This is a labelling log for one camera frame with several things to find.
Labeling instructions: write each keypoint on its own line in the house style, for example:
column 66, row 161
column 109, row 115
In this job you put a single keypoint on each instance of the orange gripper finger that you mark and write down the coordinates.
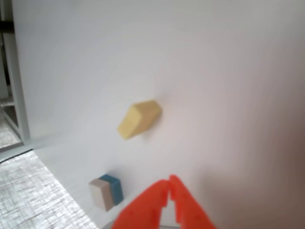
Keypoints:
column 190, row 210
column 145, row 210

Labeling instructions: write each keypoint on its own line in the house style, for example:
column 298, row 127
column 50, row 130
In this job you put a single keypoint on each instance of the blue foam cuboid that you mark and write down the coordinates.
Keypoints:
column 115, row 190

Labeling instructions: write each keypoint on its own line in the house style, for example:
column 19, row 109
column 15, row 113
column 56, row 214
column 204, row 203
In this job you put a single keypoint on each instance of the white foam cuboid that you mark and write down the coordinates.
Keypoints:
column 101, row 195

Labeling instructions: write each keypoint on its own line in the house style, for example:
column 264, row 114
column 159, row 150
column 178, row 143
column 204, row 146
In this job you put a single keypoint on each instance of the yellow foam cuboid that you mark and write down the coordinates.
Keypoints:
column 139, row 119

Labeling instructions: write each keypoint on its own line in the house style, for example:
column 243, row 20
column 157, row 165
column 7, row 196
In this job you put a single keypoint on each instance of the grey woven floor rug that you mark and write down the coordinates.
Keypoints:
column 31, row 195

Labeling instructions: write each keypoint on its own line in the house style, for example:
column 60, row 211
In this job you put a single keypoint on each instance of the white furniture frame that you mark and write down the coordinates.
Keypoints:
column 20, row 95

